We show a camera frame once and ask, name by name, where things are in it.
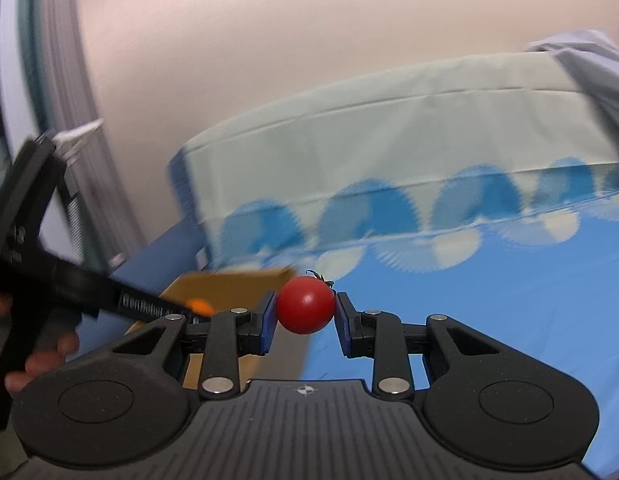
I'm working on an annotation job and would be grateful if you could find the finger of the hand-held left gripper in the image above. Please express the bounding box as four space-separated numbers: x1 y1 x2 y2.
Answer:
108 276 215 325

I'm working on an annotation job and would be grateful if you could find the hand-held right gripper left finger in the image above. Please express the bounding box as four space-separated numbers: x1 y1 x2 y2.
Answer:
112 291 279 401

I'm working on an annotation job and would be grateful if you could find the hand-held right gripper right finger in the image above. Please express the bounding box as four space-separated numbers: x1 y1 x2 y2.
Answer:
335 291 495 401

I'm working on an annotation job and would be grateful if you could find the red cherry tomato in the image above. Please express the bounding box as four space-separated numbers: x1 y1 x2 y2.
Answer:
276 270 337 335

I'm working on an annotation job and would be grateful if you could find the brown cardboard box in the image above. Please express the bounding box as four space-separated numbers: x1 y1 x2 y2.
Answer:
124 266 310 392

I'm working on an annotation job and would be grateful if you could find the person's left hand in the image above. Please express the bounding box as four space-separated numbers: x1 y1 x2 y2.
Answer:
0 292 81 396

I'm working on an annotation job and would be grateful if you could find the blue fan-print bedsheet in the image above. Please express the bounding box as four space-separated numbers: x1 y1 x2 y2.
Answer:
110 52 619 480

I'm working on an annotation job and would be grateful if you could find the grey curtain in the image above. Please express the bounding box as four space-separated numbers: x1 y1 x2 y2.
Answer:
17 0 148 273

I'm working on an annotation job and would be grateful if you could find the pale printed cloth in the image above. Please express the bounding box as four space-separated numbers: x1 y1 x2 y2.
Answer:
527 29 619 163

